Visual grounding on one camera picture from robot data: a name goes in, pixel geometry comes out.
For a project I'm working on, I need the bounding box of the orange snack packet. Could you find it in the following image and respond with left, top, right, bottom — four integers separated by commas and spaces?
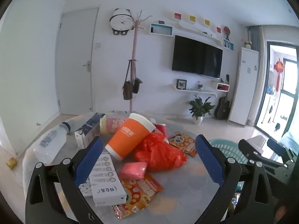
168, 131, 198, 158
112, 175, 164, 219

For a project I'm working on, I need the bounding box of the red plastic bag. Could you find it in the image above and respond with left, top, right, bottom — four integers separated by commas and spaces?
133, 133, 188, 172

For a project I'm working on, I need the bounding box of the curved white low shelf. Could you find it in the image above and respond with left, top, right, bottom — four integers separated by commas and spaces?
167, 84, 218, 98

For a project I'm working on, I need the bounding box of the polka dot packet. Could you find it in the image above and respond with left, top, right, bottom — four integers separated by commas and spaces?
78, 181, 94, 197

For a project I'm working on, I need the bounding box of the orange paper cup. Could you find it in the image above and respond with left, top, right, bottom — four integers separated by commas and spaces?
105, 113, 156, 161

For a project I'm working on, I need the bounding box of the dark blue milk carton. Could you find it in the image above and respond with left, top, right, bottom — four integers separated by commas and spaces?
74, 113, 106, 149

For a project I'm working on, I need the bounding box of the red knot decoration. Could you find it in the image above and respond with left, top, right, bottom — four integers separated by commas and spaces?
273, 60, 284, 91

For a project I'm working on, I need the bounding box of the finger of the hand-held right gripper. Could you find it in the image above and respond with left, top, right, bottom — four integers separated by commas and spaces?
267, 138, 295, 162
238, 139, 265, 163

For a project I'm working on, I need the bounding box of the wall television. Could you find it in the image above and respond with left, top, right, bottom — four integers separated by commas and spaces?
171, 35, 224, 79

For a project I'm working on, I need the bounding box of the long white box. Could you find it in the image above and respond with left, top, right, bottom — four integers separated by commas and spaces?
89, 151, 127, 207

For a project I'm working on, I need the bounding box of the red white box shelf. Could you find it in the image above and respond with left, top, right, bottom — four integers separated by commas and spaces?
216, 83, 231, 92

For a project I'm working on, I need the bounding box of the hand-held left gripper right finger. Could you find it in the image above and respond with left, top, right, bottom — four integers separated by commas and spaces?
195, 135, 281, 224

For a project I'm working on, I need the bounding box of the clear plastic bottle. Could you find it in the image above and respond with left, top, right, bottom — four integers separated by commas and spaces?
33, 122, 71, 165

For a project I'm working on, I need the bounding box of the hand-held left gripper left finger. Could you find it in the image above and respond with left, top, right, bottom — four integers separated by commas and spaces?
24, 136, 110, 224

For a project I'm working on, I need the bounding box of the teal plastic basket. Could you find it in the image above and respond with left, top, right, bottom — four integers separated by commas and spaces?
207, 139, 248, 164

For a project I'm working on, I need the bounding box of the blue grey sofa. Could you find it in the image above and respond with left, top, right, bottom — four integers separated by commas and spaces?
279, 132, 299, 150

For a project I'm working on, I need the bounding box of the yellow pink wrapped pack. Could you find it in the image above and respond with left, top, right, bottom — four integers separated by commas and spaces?
100, 117, 128, 135

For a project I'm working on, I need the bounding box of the brown shoulder bag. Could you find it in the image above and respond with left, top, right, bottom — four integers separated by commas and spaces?
122, 59, 134, 101

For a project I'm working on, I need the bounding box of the small teal box shelf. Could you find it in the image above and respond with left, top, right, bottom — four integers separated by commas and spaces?
223, 38, 235, 51

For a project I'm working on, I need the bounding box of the long white wall shelf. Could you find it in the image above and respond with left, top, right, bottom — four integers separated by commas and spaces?
172, 19, 225, 46

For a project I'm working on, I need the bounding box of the white door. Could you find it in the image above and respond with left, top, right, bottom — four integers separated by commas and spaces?
57, 7, 100, 116

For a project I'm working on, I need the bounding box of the white standing air conditioner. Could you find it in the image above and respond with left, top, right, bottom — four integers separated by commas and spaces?
227, 47, 260, 125

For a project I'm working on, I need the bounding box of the glass sliding door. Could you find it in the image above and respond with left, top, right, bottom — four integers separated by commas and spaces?
254, 41, 299, 141

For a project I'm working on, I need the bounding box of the red paper cup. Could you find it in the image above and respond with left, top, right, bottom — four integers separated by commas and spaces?
153, 123, 168, 141

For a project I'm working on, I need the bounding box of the grey curtain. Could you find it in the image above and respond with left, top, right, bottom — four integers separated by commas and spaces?
246, 25, 261, 52

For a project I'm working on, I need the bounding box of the panda wall clock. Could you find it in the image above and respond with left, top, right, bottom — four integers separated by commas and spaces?
109, 8, 135, 36

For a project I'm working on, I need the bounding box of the dark guitar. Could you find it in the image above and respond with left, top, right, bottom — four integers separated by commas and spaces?
214, 95, 231, 120

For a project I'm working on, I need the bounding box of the potted green plant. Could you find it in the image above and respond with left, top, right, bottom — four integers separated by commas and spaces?
183, 94, 215, 124

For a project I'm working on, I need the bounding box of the pink packet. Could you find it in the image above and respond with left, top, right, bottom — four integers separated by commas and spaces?
117, 162, 148, 181

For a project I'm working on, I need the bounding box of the small dark bag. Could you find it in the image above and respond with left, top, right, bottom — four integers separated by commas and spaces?
132, 59, 143, 94

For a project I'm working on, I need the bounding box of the pink coat rack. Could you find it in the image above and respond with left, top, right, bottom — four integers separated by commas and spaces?
127, 10, 153, 113

